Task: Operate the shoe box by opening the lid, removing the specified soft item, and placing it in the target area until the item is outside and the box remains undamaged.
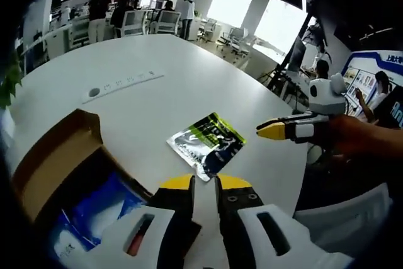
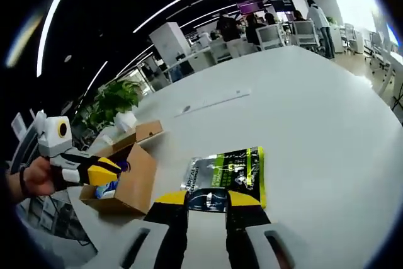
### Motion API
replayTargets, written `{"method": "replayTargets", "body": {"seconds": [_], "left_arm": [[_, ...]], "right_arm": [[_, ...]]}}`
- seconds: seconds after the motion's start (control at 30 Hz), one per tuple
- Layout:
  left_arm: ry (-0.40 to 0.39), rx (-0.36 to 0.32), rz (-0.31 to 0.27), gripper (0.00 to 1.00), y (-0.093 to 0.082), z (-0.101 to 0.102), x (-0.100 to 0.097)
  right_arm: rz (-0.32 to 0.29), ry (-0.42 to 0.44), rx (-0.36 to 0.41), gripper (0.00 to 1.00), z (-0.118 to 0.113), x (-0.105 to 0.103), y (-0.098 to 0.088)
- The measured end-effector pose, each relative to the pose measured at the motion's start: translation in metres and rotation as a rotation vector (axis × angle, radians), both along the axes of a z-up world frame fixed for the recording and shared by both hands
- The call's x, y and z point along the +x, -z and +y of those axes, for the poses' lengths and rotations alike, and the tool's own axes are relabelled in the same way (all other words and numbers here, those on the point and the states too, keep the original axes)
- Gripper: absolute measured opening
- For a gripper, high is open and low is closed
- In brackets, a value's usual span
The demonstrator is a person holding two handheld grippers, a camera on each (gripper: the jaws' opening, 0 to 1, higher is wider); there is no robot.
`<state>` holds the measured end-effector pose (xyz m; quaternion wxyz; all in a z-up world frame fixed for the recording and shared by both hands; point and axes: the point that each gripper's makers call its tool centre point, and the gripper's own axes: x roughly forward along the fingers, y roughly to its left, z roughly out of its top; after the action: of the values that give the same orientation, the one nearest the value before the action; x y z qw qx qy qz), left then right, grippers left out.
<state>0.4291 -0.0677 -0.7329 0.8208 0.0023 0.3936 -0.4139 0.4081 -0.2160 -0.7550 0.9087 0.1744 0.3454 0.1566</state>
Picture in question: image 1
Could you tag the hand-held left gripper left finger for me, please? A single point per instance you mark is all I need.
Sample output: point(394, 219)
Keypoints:
point(176, 199)

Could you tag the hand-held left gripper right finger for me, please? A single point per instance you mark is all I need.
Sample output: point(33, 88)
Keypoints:
point(239, 199)

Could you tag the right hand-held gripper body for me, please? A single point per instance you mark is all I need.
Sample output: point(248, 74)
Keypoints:
point(327, 99)

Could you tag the silver green foil pouch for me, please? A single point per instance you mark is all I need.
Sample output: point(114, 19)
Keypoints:
point(204, 143)

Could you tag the blue wet wipes pack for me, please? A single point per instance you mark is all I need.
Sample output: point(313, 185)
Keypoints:
point(104, 209)

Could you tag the brown cardboard shoe box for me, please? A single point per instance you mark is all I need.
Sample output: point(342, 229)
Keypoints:
point(56, 155)

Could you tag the person's right hand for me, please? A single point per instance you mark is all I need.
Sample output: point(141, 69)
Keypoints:
point(349, 136)

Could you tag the monitor on stand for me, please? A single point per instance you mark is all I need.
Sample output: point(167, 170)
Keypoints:
point(296, 54)

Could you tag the white mesh office chair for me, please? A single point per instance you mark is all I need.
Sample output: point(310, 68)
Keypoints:
point(346, 218)

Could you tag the white table socket panel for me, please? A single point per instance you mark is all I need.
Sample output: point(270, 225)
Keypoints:
point(122, 86)

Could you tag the white counter desk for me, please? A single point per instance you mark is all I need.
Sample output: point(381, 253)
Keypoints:
point(63, 39)

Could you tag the green plant in white pot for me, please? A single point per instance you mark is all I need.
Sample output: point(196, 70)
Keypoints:
point(9, 86)

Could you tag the blue white wall board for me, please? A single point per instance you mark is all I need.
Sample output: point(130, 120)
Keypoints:
point(362, 70)

